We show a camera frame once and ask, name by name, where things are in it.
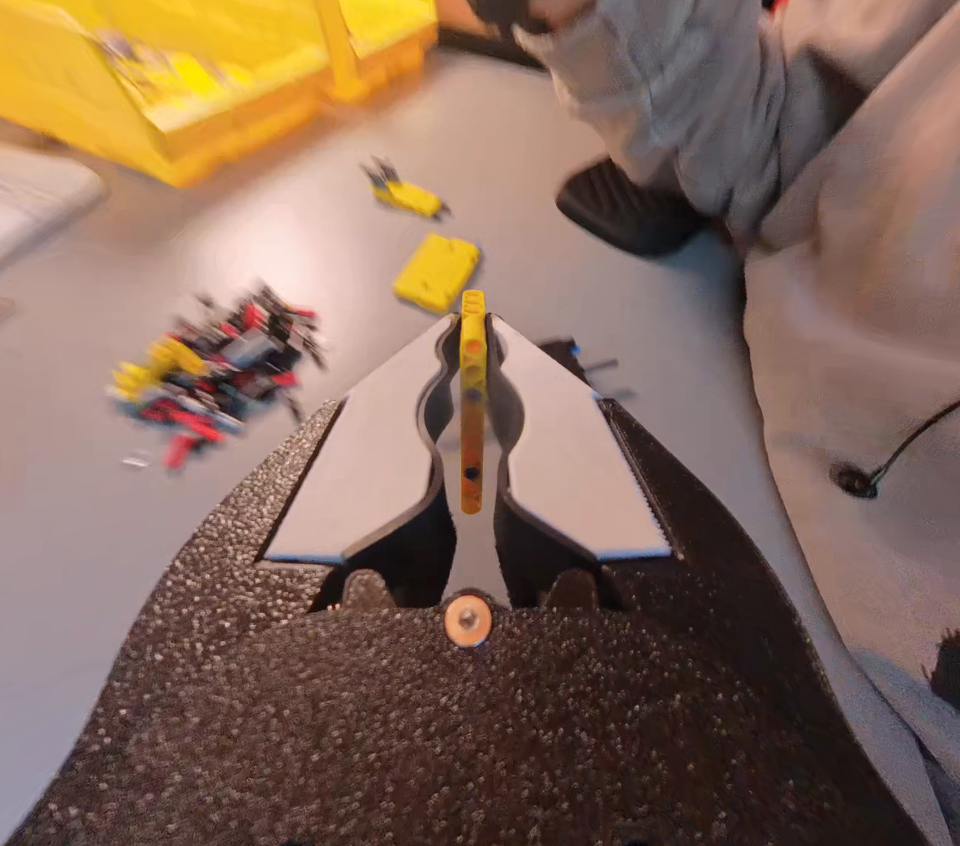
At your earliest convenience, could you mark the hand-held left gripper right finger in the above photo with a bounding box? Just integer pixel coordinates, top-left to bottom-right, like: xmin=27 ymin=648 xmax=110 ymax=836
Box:
xmin=484 ymin=313 xmax=672 ymax=562

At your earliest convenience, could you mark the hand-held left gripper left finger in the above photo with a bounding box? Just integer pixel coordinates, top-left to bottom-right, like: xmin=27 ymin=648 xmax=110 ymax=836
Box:
xmin=264 ymin=313 xmax=462 ymax=566

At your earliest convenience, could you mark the long yellow building beam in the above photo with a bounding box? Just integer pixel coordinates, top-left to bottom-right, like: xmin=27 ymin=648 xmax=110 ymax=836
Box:
xmin=457 ymin=288 xmax=489 ymax=516

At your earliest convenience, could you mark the pile of small building parts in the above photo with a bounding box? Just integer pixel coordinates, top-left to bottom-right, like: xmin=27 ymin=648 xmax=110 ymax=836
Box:
xmin=108 ymin=283 xmax=327 ymax=472

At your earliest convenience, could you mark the person's right forearm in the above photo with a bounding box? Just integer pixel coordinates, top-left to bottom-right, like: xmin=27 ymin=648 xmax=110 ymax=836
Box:
xmin=517 ymin=0 xmax=864 ymax=247

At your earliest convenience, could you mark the grey desk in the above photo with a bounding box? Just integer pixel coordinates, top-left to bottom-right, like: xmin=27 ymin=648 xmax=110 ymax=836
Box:
xmin=0 ymin=47 xmax=931 ymax=846

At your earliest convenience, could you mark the yellow building panel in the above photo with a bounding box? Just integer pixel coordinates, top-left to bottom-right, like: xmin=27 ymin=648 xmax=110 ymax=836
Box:
xmin=392 ymin=232 xmax=483 ymax=316

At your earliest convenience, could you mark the small yellow pinned assembly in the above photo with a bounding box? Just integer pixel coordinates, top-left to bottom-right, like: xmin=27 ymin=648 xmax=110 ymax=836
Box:
xmin=362 ymin=157 xmax=451 ymax=221

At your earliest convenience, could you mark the black armrest pad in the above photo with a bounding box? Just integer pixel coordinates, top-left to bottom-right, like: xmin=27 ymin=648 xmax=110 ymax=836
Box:
xmin=556 ymin=157 xmax=714 ymax=258

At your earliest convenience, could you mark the person's beige sweatshirt torso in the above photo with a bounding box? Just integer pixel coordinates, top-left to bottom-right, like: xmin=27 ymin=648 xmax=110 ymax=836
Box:
xmin=742 ymin=0 xmax=960 ymax=846

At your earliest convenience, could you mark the heap of mixed building parts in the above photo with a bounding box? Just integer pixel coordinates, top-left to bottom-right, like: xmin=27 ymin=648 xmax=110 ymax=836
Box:
xmin=93 ymin=28 xmax=252 ymax=112

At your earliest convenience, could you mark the white printed mat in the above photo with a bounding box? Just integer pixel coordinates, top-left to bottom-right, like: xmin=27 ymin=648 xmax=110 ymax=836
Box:
xmin=0 ymin=144 xmax=105 ymax=270

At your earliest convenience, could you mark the black microphone cable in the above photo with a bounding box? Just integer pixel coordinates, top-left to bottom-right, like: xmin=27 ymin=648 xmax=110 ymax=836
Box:
xmin=831 ymin=399 xmax=960 ymax=498

